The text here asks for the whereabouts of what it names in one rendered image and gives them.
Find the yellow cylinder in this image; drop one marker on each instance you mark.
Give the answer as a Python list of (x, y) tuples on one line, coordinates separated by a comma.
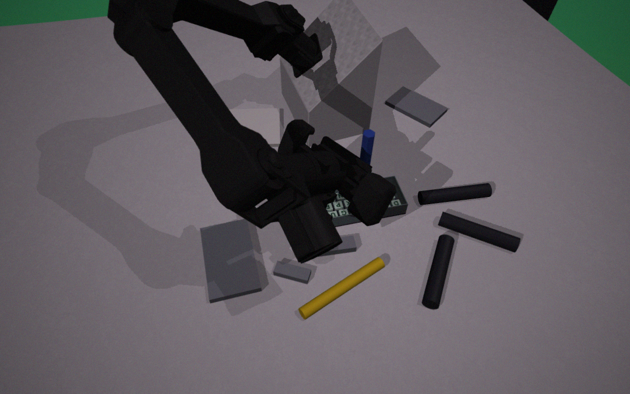
[(341, 288)]

